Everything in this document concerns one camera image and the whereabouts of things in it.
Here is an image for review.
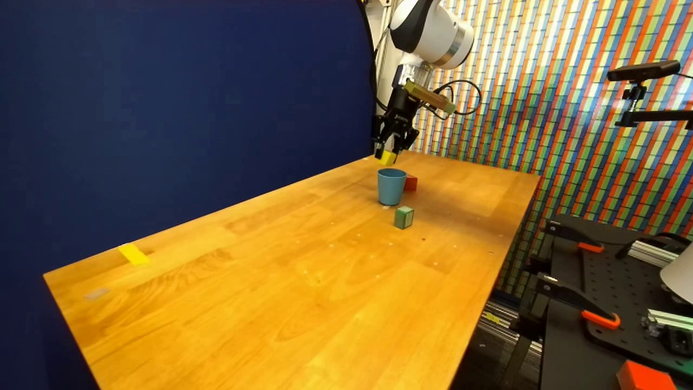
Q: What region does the red block on side table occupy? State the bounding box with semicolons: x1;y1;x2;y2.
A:
617;360;676;390

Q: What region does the yellow wooden cube block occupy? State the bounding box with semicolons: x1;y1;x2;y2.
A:
380;151;397;167

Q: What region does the black perforated side table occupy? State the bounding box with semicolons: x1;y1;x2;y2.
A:
539;217;693;390

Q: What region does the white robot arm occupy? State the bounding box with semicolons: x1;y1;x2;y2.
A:
359;0;475;165

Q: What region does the light blue cup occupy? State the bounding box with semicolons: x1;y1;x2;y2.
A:
377;170;407;206

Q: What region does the black camera on stand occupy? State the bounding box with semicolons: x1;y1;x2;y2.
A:
607;60;693;131

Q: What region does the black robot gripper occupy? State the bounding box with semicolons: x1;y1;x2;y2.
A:
373;87;420;159

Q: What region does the teal green wooden block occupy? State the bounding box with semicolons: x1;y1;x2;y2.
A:
395;206;413;229

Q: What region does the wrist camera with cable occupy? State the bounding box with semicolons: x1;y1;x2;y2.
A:
404;79;482;117

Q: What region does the orange handled clamp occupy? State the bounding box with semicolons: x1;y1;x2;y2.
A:
537;273;622;332

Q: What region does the yellow tape strip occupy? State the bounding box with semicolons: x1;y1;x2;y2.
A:
116;242;149;264

